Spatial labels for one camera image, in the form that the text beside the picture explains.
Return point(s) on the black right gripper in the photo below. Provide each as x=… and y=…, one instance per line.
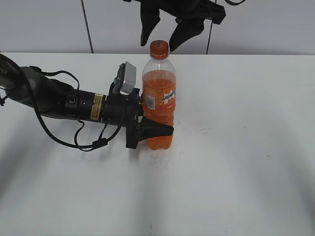
x=182, y=9

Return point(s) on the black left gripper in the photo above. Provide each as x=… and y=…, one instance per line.
x=124, y=110

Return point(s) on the orange bottle cap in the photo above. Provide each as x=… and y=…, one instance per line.
x=159, y=50

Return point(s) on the orange soda plastic bottle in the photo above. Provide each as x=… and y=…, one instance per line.
x=159, y=88

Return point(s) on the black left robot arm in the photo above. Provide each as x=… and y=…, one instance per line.
x=51, y=98

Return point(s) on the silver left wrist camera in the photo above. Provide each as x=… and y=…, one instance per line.
x=126, y=78

